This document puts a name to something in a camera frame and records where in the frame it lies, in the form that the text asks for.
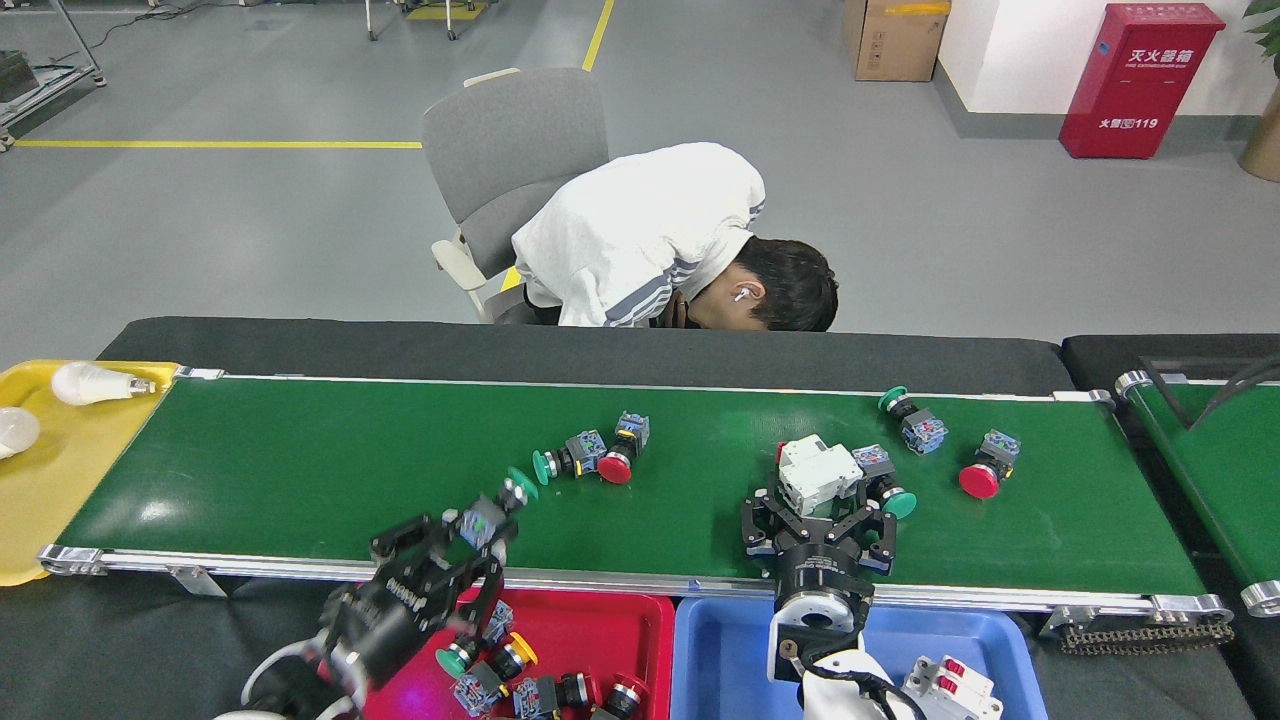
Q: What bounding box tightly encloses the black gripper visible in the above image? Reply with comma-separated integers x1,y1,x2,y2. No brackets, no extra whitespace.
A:
322,515,519,686
742,490,898,606

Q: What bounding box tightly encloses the white circuit breaker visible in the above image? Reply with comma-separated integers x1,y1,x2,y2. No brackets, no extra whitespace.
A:
776,434,865,518
902,655,1004,720

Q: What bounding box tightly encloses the green push button switch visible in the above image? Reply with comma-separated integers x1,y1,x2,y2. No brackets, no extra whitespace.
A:
879,386,950,457
436,600,516,679
443,466,542,551

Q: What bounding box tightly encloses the green mushroom button switch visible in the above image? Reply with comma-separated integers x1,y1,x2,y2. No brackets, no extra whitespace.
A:
532,430,609,487
851,444,919,522

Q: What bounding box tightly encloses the yellow push button switch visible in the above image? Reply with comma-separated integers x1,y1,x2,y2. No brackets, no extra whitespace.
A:
452,631,540,718

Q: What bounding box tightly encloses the red push button switch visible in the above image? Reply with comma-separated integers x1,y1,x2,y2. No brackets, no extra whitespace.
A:
512,671,593,720
602,678,651,720

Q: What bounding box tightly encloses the red mushroom button switch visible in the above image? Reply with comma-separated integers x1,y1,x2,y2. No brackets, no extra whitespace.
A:
958,429,1023,501
598,411,652,486

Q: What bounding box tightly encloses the red plastic tray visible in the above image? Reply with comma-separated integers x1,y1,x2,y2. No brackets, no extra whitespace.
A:
365,587,676,720

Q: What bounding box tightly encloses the long green conveyor belt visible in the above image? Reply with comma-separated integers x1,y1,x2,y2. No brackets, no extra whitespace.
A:
38,365,1236,626

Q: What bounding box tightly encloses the blue plastic tray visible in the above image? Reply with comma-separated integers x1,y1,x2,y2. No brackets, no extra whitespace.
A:
670,597,1049,720

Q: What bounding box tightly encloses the yellow plastic tray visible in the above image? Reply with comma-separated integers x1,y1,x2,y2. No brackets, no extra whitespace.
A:
0,360,181,588

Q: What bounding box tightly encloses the short green conveyor belt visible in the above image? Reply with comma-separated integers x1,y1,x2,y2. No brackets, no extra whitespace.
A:
1115,368,1280,618

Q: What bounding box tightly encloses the person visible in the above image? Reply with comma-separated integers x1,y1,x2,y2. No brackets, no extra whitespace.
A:
510,142,840,333

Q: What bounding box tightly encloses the white light bulb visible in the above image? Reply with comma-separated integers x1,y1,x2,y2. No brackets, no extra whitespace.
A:
0,407,42,461
51,362,158,407

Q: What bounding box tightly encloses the grey office chair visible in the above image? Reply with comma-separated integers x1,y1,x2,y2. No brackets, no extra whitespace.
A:
421,66,611,326

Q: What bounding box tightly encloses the brown cardboard box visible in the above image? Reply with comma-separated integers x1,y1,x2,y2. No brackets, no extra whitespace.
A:
841,0,951,82

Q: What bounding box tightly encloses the white wheeled stand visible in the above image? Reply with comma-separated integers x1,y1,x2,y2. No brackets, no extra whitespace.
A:
365,0,491,41

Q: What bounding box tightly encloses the red fire extinguisher box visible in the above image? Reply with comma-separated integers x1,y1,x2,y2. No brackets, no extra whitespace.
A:
1059,3,1226,160

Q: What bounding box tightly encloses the potted green plant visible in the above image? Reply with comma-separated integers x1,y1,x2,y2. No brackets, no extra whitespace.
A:
1238,0,1280,183

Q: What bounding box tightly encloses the black box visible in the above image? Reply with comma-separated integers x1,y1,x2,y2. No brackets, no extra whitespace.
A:
0,50,53,103

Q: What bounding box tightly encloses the black conveyor drive chain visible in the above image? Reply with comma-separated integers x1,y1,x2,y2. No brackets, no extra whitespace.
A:
1040,615,1236,657

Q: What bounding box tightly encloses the black cable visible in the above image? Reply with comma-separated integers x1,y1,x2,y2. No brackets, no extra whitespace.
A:
1195,360,1280,429

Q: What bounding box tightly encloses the metal frame cart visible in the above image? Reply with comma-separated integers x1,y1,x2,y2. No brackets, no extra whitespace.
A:
0,0,107,153

